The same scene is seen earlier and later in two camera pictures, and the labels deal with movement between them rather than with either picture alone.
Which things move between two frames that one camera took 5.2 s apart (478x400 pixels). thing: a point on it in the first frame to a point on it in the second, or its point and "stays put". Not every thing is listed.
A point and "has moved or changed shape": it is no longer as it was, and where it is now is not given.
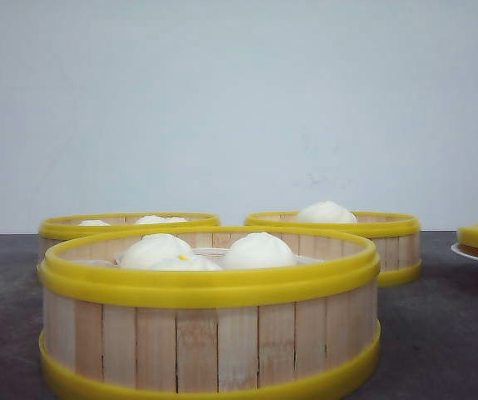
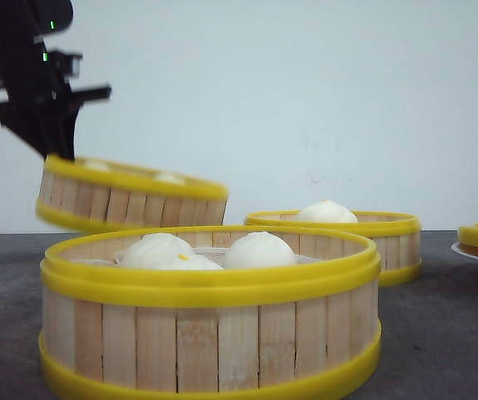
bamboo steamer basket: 395,238 stays put
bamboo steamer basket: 52,228 has moved or changed shape
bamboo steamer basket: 112,332 stays put
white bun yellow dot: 183,262 stays put
